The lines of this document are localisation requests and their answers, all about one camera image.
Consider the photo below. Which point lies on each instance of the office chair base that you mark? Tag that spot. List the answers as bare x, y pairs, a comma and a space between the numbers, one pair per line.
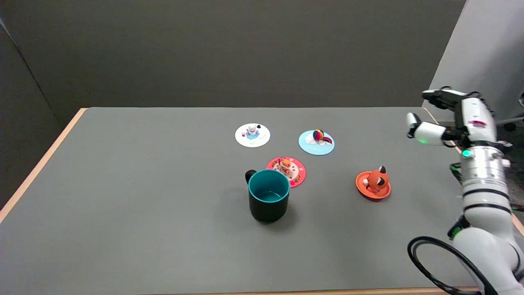
511, 123

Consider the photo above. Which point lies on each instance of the pink tiger cup lid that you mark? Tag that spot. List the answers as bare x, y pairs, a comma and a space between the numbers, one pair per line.
291, 169

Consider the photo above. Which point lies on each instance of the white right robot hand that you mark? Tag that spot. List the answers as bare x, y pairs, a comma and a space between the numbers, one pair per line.
470, 116

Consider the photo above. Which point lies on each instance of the orange fox cup lid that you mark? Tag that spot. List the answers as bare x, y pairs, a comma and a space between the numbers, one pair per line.
373, 184

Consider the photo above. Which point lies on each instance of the light blue balloon cup lid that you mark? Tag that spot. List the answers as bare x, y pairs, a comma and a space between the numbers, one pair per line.
316, 141

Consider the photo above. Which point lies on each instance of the teal black mug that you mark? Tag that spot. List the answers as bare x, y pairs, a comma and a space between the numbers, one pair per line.
268, 196

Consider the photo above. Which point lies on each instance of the white bear cup lid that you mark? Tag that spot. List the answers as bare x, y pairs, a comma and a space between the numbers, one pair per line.
252, 135

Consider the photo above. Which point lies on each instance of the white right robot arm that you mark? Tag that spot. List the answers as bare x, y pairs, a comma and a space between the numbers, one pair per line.
487, 213

